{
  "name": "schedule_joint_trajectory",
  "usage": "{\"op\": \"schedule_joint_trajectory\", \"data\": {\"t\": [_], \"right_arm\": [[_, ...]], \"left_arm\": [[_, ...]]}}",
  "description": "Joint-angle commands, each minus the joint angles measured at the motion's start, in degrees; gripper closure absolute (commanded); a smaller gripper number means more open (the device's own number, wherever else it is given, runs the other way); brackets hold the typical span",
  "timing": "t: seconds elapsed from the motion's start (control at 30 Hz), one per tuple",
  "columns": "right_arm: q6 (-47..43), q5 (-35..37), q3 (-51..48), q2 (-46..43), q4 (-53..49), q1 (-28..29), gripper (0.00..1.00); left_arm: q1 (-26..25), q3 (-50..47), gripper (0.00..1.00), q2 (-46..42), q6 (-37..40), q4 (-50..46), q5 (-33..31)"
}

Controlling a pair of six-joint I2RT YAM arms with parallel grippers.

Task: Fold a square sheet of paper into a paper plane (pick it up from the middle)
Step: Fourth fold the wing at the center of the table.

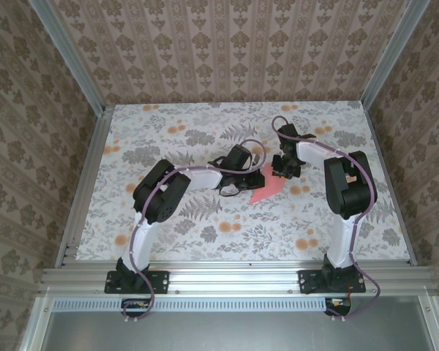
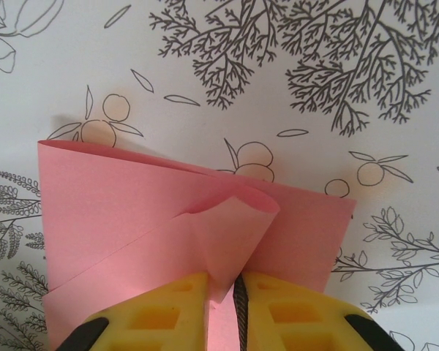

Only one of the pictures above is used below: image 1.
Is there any grey sheet metal panel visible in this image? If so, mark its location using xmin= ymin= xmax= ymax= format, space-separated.
xmin=20 ymin=295 xmax=439 ymax=351

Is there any floral patterned table cover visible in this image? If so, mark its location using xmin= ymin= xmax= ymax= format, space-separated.
xmin=75 ymin=103 xmax=413 ymax=263

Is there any black connector board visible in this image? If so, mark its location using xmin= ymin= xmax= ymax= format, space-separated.
xmin=121 ymin=298 xmax=151 ymax=318
xmin=323 ymin=296 xmax=352 ymax=317

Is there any long aluminium frame beam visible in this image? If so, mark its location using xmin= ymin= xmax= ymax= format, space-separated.
xmin=38 ymin=265 xmax=438 ymax=295

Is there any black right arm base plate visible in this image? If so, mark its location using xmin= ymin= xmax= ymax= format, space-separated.
xmin=298 ymin=269 xmax=367 ymax=295

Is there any grey slotted cable duct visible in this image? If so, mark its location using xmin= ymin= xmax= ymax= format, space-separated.
xmin=53 ymin=296 xmax=352 ymax=312

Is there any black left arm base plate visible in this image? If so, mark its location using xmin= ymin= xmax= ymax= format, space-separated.
xmin=105 ymin=269 xmax=170 ymax=295

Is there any aluminium frame post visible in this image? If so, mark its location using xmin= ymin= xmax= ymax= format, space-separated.
xmin=361 ymin=0 xmax=424 ymax=107
xmin=31 ymin=0 xmax=107 ymax=114

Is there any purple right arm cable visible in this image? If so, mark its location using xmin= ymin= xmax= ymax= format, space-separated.
xmin=271 ymin=116 xmax=382 ymax=322

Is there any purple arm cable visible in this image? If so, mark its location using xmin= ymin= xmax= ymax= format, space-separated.
xmin=271 ymin=116 xmax=382 ymax=322
xmin=130 ymin=138 xmax=268 ymax=325

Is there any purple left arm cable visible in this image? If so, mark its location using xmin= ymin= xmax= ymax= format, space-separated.
xmin=130 ymin=138 xmax=268 ymax=325

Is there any aluminium side rail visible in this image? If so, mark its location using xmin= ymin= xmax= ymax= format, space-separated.
xmin=54 ymin=105 xmax=114 ymax=268

